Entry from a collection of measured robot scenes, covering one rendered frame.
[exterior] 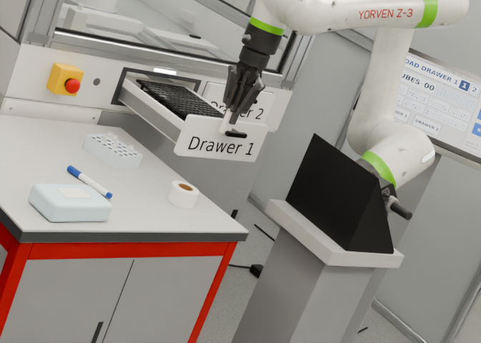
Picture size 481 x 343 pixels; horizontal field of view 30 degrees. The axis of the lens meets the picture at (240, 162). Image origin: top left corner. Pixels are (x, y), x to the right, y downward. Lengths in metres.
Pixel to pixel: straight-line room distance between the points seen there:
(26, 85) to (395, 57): 0.99
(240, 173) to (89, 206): 1.19
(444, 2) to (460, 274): 1.76
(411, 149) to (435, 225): 1.55
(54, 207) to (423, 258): 2.43
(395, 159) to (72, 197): 0.93
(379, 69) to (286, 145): 2.14
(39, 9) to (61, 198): 0.63
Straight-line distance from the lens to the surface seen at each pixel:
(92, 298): 1.98
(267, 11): 2.22
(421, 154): 2.43
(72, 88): 2.33
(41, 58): 2.35
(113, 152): 2.21
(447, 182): 3.93
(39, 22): 2.30
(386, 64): 2.52
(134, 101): 2.46
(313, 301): 2.38
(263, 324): 2.50
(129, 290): 2.03
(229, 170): 2.93
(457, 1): 2.37
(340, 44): 4.46
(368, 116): 2.53
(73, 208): 1.83
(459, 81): 3.13
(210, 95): 2.70
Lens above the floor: 1.50
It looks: 16 degrees down
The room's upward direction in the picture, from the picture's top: 22 degrees clockwise
